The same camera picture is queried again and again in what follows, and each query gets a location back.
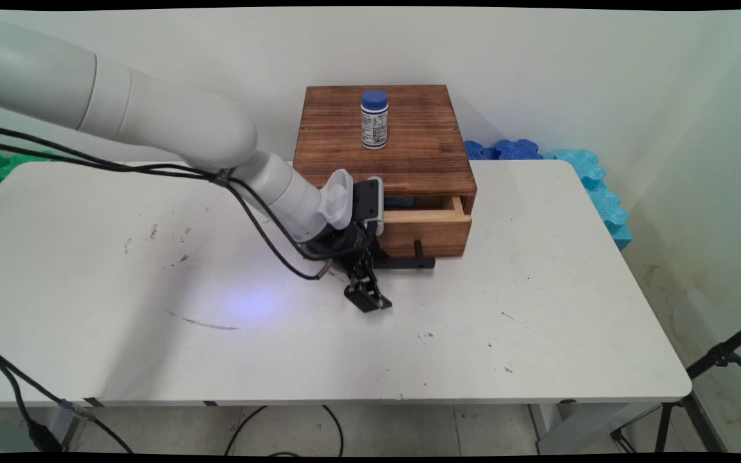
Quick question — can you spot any grey table leg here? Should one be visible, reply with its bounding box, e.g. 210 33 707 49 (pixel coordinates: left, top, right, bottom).
60 406 86 451

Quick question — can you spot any dark blue foam mat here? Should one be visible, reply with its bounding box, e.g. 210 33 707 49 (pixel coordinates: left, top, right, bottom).
463 139 544 161

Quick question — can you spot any brown wooden drawer box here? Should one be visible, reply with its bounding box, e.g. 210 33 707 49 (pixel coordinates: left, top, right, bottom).
291 85 478 210

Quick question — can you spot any white table leg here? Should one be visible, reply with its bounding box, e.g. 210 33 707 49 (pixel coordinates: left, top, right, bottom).
529 403 578 455

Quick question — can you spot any white bottle with blue cap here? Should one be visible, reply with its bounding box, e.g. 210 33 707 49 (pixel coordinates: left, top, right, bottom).
361 90 389 150

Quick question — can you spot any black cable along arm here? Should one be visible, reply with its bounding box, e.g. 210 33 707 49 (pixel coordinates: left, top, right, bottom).
0 138 349 262
0 124 340 281

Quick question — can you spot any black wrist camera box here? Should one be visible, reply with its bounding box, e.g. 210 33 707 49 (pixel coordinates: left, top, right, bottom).
351 176 386 236

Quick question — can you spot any black hanging cable with plug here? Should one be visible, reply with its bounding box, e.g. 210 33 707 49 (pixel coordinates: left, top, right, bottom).
0 340 134 455

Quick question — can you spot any black tripod stand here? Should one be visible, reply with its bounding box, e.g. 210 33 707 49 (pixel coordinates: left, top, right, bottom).
610 315 741 454

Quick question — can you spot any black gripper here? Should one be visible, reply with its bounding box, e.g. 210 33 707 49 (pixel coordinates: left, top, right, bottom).
306 219 393 314

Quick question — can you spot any cyan foam mat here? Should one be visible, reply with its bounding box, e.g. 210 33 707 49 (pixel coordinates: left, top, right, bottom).
543 149 633 251

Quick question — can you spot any wooden drawer with black handle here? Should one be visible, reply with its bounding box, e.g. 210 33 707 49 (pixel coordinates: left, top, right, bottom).
338 195 473 270

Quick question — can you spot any black floor cable loop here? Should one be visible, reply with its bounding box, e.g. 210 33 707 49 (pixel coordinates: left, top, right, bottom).
224 405 344 457

